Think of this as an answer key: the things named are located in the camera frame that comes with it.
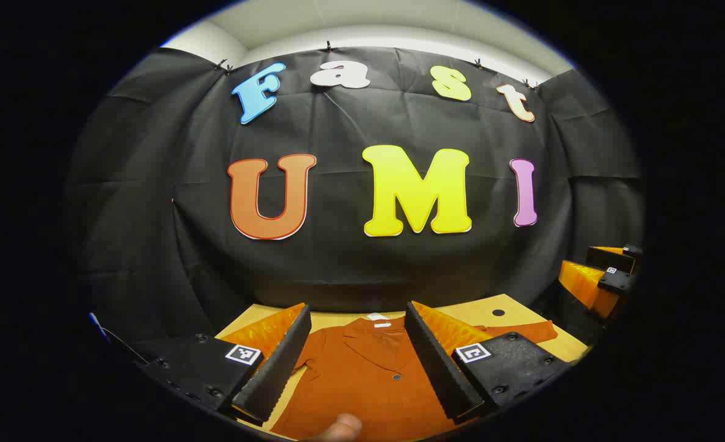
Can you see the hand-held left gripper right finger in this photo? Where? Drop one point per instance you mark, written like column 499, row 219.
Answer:
column 439, row 362

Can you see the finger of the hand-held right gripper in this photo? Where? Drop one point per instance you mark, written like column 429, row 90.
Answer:
column 611, row 259
column 586, row 285

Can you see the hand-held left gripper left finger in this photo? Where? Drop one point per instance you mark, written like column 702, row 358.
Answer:
column 273, row 368

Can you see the orange ribbed collared shirt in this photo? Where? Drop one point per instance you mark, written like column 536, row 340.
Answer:
column 362, row 380

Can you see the black backdrop cloth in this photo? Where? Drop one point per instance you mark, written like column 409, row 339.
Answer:
column 337, row 258

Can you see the white device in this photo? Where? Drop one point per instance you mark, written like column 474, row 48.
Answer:
column 98, row 325

